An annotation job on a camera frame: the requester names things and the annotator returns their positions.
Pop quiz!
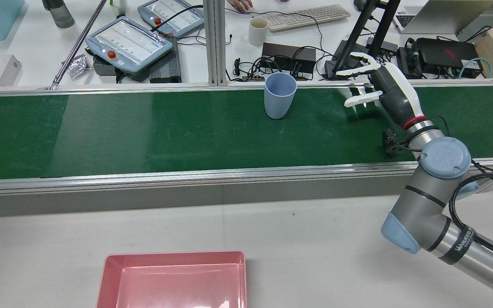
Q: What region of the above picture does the grey bottle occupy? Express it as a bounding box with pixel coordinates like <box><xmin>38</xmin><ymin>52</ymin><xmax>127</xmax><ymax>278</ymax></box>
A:
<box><xmin>42</xmin><ymin>0</ymin><xmax>75</xmax><ymax>29</ymax></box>

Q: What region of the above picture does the green belt conveyor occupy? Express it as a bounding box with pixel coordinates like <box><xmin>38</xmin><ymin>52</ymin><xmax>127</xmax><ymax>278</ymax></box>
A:
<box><xmin>0</xmin><ymin>79</ymin><xmax>493</xmax><ymax>197</ymax></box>

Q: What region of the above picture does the black finned metal box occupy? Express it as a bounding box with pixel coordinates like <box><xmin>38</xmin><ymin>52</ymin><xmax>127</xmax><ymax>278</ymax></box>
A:
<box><xmin>149</xmin><ymin>36</ymin><xmax>182</xmax><ymax>83</ymax></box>

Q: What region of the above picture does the clear bag with black parts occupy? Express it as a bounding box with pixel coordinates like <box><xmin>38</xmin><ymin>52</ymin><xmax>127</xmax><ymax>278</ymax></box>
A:
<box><xmin>67</xmin><ymin>54</ymin><xmax>92</xmax><ymax>79</ymax></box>

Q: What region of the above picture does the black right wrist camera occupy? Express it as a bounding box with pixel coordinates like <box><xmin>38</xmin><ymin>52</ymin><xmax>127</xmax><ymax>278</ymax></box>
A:
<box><xmin>382</xmin><ymin>128</ymin><xmax>410</xmax><ymax>155</ymax></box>

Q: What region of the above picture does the black pendant cable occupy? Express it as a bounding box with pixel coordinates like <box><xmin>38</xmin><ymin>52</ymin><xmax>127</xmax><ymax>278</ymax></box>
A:
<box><xmin>150</xmin><ymin>4</ymin><xmax>204</xmax><ymax>33</ymax></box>

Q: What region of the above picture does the black box with red logo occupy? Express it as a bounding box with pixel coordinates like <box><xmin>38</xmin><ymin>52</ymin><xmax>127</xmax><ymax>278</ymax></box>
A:
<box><xmin>416</xmin><ymin>38</ymin><xmax>484</xmax><ymax>78</ymax></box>

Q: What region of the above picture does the pale blue plastic cup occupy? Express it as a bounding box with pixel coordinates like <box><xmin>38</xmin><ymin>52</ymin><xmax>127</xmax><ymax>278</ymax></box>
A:
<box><xmin>264</xmin><ymin>72</ymin><xmax>297</xmax><ymax>119</ymax></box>

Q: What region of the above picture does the black hub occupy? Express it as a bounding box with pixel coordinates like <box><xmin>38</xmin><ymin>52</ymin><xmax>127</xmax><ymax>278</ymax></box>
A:
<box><xmin>365</xmin><ymin>36</ymin><xmax>399</xmax><ymax>55</ymax></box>

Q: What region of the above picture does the black monitor stand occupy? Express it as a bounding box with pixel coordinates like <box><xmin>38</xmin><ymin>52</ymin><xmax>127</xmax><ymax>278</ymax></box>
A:
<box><xmin>325</xmin><ymin>0</ymin><xmax>401</xmax><ymax>80</ymax></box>

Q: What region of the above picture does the black power adapter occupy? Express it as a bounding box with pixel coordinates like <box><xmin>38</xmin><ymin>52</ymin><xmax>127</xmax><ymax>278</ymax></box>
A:
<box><xmin>397</xmin><ymin>38</ymin><xmax>422</xmax><ymax>80</ymax></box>

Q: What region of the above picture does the metal pole with clamp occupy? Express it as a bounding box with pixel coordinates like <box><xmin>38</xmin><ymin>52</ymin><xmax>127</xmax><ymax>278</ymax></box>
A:
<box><xmin>50</xmin><ymin>0</ymin><xmax>108</xmax><ymax>90</ymax></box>

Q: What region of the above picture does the grey blue teach pendant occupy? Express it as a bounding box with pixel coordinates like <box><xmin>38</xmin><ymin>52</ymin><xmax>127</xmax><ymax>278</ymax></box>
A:
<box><xmin>85</xmin><ymin>16</ymin><xmax>174</xmax><ymax>74</ymax></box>
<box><xmin>137</xmin><ymin>0</ymin><xmax>205</xmax><ymax>39</ymax></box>

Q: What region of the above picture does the black docking box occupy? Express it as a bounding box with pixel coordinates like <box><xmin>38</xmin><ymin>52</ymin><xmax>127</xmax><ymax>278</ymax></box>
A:
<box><xmin>262</xmin><ymin>42</ymin><xmax>317</xmax><ymax>74</ymax></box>

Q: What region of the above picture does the white keyboard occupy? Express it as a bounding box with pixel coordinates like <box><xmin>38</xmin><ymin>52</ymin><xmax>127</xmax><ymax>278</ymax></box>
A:
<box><xmin>265</xmin><ymin>4</ymin><xmax>352</xmax><ymax>33</ymax></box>

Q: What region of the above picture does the aluminium profile post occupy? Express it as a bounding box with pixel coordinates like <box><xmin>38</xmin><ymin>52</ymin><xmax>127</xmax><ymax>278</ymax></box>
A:
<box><xmin>203</xmin><ymin>0</ymin><xmax>228</xmax><ymax>87</ymax></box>

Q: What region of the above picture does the white mug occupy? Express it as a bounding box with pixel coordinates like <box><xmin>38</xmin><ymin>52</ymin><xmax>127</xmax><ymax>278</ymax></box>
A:
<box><xmin>248</xmin><ymin>17</ymin><xmax>269</xmax><ymax>47</ymax></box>

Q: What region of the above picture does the pink plastic box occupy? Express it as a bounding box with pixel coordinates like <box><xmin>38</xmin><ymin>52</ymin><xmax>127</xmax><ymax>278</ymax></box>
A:
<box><xmin>96</xmin><ymin>251</ymin><xmax>247</xmax><ymax>308</ymax></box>

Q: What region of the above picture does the black cable tangle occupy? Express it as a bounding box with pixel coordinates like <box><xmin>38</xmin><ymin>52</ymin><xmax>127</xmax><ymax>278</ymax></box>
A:
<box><xmin>233</xmin><ymin>56</ymin><xmax>315</xmax><ymax>83</ymax></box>

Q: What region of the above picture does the silver laptop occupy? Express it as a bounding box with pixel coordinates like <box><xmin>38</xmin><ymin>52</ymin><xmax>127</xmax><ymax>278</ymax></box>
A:
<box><xmin>392</xmin><ymin>0</ymin><xmax>493</xmax><ymax>36</ymax></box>

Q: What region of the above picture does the grey metal box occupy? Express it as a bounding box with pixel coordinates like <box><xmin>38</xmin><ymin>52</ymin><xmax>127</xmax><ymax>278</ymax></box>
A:
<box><xmin>92</xmin><ymin>55</ymin><xmax>121</xmax><ymax>77</ymax></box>

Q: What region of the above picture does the small white box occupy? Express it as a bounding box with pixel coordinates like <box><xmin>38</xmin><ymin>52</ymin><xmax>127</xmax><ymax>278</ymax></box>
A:
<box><xmin>0</xmin><ymin>54</ymin><xmax>23</xmax><ymax>87</ymax></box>

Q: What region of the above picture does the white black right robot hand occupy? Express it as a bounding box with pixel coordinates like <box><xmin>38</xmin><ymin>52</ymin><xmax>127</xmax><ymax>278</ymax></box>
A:
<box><xmin>336</xmin><ymin>52</ymin><xmax>427</xmax><ymax>131</ymax></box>

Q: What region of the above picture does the teal cable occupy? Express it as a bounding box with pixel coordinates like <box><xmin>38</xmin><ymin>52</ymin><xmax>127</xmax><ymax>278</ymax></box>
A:
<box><xmin>458</xmin><ymin>57</ymin><xmax>493</xmax><ymax>79</ymax></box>

